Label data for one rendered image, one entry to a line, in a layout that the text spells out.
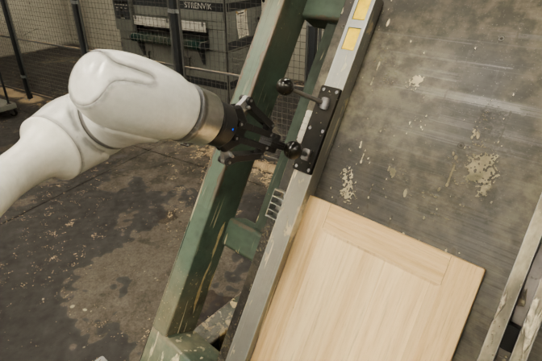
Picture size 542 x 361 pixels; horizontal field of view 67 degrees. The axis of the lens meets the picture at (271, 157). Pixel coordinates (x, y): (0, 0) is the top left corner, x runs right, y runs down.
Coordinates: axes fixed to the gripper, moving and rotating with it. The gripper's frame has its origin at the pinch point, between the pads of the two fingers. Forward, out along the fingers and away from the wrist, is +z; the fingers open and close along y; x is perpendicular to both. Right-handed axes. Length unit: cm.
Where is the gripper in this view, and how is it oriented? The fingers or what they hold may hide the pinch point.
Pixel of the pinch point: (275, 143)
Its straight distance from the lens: 82.4
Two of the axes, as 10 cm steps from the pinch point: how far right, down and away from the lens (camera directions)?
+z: 5.6, 1.6, 8.1
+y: -3.3, 9.4, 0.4
